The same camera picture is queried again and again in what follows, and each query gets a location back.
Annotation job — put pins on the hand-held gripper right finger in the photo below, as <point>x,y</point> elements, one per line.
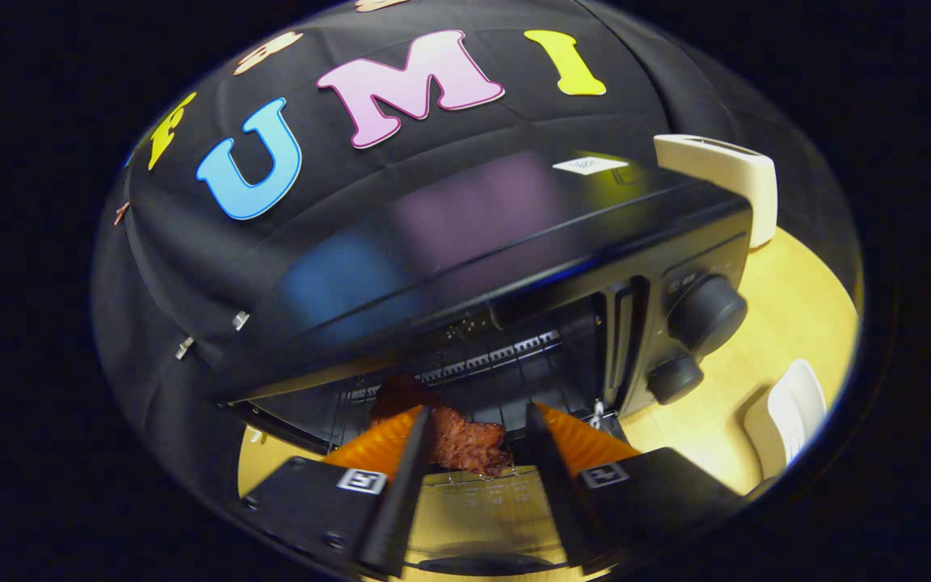
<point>554,485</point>

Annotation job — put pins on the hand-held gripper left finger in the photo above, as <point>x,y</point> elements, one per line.
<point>401,501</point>

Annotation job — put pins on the reddish dried meat slice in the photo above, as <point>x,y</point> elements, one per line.
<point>473,444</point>

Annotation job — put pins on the black toaster oven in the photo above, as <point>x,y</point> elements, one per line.
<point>473,242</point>

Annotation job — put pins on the white bread toaster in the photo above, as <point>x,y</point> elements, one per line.
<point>756,194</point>

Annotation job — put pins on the small white rectangular dish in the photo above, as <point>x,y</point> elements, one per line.
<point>797,404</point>

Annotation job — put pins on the silver cloth clip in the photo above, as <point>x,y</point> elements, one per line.
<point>184,347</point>

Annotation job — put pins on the red cloth clip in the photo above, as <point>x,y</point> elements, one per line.
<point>121,212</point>

